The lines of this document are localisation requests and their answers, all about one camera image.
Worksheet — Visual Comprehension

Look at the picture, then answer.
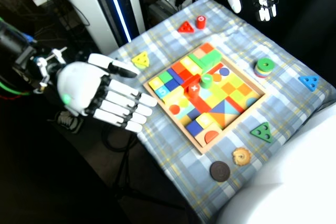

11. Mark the green cylinder with white line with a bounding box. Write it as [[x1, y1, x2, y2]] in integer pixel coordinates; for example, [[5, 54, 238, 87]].
[[201, 73, 214, 88]]

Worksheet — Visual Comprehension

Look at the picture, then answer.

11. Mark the red cylinder with x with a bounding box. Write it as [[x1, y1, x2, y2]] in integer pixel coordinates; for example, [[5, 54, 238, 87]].
[[186, 82, 203, 100]]

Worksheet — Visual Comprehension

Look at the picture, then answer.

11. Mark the red triangle block with holes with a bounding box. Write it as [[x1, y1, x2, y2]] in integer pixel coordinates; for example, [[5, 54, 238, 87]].
[[177, 20, 196, 34]]

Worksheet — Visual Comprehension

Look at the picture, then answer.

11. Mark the yellow triangle block with holes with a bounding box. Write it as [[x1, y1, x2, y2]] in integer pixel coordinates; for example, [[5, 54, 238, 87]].
[[131, 51, 151, 69]]

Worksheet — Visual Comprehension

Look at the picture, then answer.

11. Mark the wooden puzzle tray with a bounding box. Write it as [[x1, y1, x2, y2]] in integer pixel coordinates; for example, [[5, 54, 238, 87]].
[[143, 42, 266, 155]]

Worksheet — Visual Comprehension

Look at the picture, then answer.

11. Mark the blue triangle block with holes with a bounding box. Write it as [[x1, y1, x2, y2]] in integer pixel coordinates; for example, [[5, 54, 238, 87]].
[[298, 75, 320, 92]]

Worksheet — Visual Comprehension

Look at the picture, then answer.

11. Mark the green triangle block with holes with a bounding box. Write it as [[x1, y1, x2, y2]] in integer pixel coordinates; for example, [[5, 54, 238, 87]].
[[250, 121, 273, 143]]

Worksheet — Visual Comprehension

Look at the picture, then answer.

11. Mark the black white patterned object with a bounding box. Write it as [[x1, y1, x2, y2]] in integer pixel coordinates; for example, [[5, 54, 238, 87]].
[[56, 110, 83, 133]]

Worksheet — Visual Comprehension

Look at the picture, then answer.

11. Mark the red cylinder with letter Q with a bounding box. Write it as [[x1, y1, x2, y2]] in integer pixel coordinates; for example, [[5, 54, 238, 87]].
[[195, 15, 207, 30]]

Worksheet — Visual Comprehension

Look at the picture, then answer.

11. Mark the red cube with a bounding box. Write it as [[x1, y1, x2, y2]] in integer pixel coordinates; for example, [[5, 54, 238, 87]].
[[172, 61, 187, 75], [199, 42, 215, 54], [178, 69, 194, 81]]

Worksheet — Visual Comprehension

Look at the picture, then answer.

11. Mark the green cube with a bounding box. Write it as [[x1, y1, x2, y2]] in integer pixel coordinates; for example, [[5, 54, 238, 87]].
[[207, 50, 224, 64], [159, 71, 173, 84], [201, 55, 219, 70]]

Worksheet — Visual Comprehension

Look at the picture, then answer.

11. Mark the black box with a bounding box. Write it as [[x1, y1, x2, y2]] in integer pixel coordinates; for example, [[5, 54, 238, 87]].
[[148, 1, 179, 25]]

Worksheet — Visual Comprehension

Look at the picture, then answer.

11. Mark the white pillar with blue light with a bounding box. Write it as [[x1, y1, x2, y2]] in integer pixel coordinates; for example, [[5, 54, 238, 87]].
[[52, 0, 146, 55]]

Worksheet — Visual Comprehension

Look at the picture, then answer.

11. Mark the teal cube with five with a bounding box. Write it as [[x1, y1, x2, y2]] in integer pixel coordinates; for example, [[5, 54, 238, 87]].
[[154, 86, 170, 99]]

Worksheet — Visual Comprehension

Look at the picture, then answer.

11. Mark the yellow cube with letter S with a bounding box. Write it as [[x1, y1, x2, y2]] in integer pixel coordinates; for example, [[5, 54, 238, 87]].
[[187, 63, 204, 77]]

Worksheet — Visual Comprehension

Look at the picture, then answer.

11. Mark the blue cube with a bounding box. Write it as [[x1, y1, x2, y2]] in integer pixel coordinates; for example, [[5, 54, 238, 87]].
[[165, 79, 181, 92], [185, 120, 204, 137]]

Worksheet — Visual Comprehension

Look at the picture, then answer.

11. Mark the blue plaid cloth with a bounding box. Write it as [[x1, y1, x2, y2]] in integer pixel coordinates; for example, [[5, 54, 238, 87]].
[[107, 0, 336, 224]]

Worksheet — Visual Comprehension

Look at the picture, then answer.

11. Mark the brown chocolate toy cookie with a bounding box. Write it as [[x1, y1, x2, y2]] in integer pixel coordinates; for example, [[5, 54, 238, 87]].
[[209, 161, 231, 182]]

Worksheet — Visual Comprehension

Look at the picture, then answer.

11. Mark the tan toy cookie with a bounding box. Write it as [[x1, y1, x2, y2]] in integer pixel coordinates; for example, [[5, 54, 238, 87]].
[[232, 147, 251, 166]]

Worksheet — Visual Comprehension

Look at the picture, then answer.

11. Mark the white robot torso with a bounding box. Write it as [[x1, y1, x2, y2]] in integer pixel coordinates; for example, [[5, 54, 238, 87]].
[[216, 102, 336, 224]]

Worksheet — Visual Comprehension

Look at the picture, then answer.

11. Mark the red cable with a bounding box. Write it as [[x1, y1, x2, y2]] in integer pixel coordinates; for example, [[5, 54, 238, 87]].
[[0, 91, 34, 101]]

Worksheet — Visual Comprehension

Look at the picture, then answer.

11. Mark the green cable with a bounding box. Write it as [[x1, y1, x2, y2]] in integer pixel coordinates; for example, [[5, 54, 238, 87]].
[[0, 82, 30, 97]]

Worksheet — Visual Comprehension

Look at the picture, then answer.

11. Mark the green ring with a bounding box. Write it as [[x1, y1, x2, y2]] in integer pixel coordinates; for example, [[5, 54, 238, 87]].
[[256, 57, 276, 72]]

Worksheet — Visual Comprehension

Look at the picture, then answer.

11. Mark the red ring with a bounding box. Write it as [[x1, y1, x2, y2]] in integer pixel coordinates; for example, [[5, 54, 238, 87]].
[[254, 71, 274, 79]]

